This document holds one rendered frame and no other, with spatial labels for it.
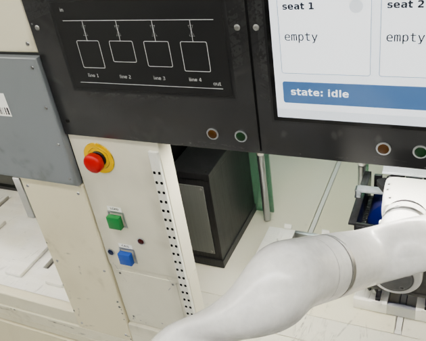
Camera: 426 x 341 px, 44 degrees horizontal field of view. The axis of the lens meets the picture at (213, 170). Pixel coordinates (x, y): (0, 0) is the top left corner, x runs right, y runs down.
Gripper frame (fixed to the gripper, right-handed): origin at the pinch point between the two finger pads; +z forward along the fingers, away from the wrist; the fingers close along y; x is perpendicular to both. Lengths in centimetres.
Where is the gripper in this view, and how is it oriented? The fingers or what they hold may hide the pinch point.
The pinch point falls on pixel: (414, 171)
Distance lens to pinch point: 118.3
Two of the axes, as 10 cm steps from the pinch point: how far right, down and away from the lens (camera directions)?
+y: 9.1, 1.1, -4.0
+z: 3.9, -5.5, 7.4
